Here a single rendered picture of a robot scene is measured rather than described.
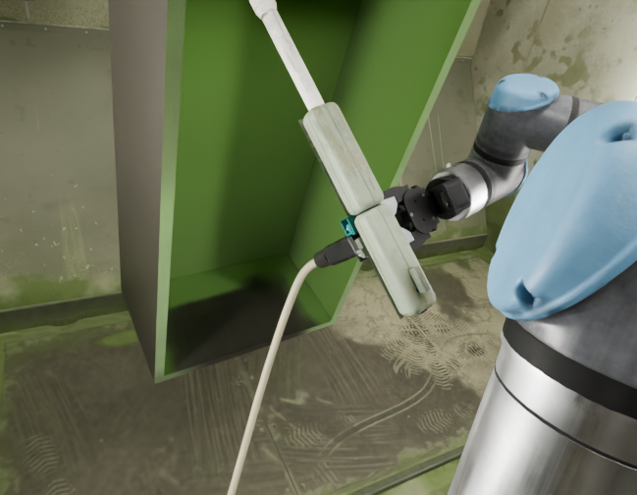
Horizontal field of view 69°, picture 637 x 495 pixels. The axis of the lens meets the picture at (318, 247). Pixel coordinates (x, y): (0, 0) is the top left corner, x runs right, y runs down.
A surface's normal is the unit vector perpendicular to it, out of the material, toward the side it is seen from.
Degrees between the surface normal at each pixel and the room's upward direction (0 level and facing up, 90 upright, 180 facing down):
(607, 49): 90
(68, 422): 0
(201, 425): 0
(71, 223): 57
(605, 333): 76
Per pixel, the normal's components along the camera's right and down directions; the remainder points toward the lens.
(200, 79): 0.49, 0.68
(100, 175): 0.46, 0.00
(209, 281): 0.25, -0.71
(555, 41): -0.88, 0.13
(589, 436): -0.56, 0.09
